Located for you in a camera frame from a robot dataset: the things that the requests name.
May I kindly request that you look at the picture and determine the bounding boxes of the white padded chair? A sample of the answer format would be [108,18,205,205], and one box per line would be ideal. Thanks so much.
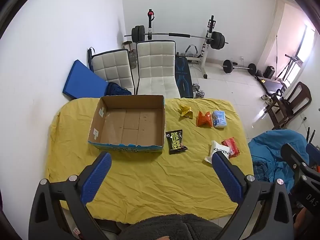
[136,40,181,99]
[87,47,135,95]

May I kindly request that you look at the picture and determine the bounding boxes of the black wipes packet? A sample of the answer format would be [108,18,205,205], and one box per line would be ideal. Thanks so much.
[165,129,188,155]

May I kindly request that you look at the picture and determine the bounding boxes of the yellow snack packet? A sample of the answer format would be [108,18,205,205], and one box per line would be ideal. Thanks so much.
[179,104,193,119]

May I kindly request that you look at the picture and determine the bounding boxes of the dark blue cloth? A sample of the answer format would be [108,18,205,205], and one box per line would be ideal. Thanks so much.
[105,81,132,96]

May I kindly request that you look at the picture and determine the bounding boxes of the dark treadmill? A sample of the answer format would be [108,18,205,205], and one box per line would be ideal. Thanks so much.
[257,76,288,93]

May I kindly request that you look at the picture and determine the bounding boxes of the grey exercise handle frame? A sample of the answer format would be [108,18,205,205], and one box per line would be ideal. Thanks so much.
[184,44,199,58]

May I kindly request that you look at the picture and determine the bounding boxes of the short barbell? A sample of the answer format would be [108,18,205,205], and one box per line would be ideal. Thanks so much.
[221,59,258,75]

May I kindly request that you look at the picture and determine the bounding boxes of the white soft packet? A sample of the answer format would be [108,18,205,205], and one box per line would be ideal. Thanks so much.
[204,140,232,164]

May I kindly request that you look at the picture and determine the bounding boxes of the blue foam mat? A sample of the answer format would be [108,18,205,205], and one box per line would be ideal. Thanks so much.
[62,59,109,100]

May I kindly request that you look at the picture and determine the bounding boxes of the long barbell with black plates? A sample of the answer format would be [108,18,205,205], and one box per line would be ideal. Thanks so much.
[124,25,228,50]

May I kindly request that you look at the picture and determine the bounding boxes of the orange snack packet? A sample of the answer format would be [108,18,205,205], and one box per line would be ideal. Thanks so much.
[196,110,213,128]

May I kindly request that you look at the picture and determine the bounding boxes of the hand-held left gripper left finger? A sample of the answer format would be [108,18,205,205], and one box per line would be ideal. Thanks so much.
[29,151,112,240]

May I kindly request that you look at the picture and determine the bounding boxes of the yellow tablecloth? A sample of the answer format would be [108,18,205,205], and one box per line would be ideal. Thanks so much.
[45,96,254,224]

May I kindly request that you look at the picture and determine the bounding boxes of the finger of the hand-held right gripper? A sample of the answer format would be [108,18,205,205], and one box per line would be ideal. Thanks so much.
[306,142,320,166]
[280,143,320,180]

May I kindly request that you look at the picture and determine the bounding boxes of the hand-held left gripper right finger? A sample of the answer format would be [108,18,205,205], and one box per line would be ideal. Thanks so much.
[211,151,294,240]

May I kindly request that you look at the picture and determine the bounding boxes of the blue beanbag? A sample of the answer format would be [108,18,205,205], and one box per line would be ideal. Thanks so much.
[247,129,309,193]

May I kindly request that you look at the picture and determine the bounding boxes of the white barbell rack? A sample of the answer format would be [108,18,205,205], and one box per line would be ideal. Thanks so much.
[146,9,217,79]

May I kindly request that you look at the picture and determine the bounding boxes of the bright window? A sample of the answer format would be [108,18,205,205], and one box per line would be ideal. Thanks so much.
[295,25,317,85]

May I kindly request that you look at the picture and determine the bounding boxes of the person's right hand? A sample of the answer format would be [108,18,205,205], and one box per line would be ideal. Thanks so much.
[294,207,308,233]

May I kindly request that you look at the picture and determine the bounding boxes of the light blue tissue packet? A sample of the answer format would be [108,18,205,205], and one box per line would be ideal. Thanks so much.
[212,110,227,128]

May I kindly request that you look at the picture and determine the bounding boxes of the black and blue weight bench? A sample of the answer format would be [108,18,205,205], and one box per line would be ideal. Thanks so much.
[174,56,194,98]

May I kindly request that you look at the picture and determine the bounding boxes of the dark wooden chair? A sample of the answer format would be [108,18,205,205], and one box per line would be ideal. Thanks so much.
[266,81,312,130]

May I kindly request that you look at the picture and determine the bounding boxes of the cardboard box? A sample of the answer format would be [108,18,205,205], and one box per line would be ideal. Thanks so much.
[87,94,166,154]

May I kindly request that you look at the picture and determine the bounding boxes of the red snack packet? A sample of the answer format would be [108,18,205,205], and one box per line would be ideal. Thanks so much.
[221,137,240,158]

